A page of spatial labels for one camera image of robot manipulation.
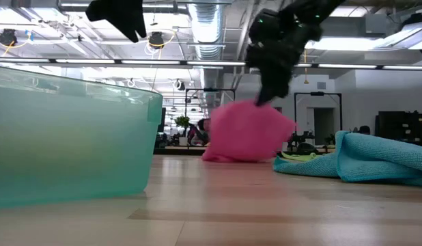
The pink microfiber towel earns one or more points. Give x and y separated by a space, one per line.
245 133

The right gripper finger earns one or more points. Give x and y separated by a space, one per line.
262 58
284 71

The black aluminium table frame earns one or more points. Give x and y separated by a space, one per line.
177 151

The black storage cabinet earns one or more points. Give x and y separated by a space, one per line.
400 128

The green microfiber towel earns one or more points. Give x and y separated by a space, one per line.
298 157

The person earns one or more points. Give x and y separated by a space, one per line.
364 130
202 128

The black ceiling-hung device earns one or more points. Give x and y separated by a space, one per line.
156 40
7 37

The teal translucent plastic bin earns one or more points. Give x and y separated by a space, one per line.
26 184

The black tabletop robot arm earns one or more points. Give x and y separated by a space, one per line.
301 138

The black flat panel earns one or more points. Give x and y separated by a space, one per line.
162 119

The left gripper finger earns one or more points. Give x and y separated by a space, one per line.
125 17

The potted plant white pot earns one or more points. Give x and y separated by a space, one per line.
182 122

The blue microfiber towel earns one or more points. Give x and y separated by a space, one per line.
368 160

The silver ribbed ceiling duct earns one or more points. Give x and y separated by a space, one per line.
206 30

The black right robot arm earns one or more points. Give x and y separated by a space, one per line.
317 13

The right arm wrist camera box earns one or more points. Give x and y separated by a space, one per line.
265 27

